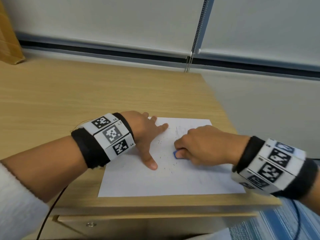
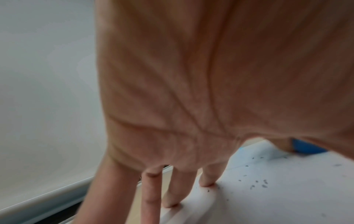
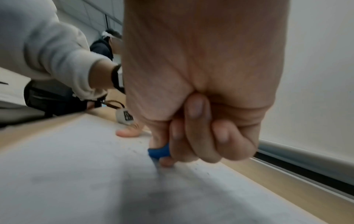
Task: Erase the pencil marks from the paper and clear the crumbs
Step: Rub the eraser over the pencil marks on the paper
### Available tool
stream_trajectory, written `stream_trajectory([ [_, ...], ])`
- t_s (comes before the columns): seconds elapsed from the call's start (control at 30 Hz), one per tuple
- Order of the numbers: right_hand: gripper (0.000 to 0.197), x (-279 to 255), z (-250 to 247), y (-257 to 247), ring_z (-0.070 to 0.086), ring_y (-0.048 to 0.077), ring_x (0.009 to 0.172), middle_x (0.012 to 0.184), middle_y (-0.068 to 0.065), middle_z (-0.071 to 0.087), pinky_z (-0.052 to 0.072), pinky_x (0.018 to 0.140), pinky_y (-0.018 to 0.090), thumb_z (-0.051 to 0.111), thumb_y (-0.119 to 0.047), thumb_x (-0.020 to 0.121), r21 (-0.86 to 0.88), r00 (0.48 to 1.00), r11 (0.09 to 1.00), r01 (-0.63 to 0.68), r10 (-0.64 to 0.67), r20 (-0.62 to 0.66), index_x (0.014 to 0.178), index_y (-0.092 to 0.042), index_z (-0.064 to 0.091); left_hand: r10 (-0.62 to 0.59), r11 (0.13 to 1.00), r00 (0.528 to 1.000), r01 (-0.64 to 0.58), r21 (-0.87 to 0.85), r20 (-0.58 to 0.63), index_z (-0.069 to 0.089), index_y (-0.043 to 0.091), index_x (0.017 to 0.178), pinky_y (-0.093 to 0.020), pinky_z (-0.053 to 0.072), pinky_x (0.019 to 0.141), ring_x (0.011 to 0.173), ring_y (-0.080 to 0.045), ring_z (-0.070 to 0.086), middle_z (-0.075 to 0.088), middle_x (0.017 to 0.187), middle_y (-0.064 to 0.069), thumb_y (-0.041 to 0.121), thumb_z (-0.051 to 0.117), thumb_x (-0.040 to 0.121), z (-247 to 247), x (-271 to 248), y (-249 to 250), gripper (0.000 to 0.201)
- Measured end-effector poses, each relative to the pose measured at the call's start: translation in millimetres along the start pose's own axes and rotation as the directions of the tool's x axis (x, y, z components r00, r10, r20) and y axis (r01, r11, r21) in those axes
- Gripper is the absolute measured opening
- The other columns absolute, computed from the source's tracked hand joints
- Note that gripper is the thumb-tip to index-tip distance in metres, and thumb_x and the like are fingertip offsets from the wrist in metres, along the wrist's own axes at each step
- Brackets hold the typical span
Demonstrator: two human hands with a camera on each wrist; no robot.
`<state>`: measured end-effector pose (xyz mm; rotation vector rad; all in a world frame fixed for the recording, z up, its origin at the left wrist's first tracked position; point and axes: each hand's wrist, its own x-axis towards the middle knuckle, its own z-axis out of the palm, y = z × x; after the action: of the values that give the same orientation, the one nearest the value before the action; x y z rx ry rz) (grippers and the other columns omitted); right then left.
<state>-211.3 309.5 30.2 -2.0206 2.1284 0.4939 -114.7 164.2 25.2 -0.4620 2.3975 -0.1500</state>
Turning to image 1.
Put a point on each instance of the black wristband with markers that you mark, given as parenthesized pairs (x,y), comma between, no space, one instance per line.
(105,139)
(277,167)

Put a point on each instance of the person's left hand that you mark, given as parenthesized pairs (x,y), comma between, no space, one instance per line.
(142,132)

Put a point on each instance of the person's left forearm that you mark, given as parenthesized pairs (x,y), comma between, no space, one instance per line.
(47,164)

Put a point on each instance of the black left wristband with markers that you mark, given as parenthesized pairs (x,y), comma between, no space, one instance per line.
(105,139)

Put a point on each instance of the brown cardboard box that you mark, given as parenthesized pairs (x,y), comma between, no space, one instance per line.
(10,42)

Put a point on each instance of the wooden drawer front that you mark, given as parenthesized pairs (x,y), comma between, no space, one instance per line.
(150,224)

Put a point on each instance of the person's right hand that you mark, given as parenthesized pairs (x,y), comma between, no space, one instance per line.
(212,147)

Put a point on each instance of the wooden cabinet door panel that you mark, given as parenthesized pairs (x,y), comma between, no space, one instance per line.
(50,229)

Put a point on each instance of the wooden desk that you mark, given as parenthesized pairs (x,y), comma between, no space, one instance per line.
(87,92)

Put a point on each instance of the black right wristband with markers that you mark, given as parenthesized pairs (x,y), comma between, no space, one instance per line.
(277,167)

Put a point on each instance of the blue window post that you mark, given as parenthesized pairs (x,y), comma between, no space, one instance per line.
(203,19)

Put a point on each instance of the dark window frame rail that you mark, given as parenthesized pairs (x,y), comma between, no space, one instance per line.
(100,49)

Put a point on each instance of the narrow white roller blind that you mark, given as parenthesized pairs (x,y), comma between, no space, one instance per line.
(260,24)

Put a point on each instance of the wide white roller blind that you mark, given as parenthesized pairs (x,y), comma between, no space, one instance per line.
(105,17)

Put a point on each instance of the white paper sheet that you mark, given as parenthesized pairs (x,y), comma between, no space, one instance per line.
(150,182)

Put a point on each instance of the small metal drawer lock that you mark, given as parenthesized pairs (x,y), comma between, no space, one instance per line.
(91,224)

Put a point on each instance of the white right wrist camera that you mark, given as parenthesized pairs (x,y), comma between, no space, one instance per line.
(240,181)

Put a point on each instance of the blue eraser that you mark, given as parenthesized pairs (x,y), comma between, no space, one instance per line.
(174,154)

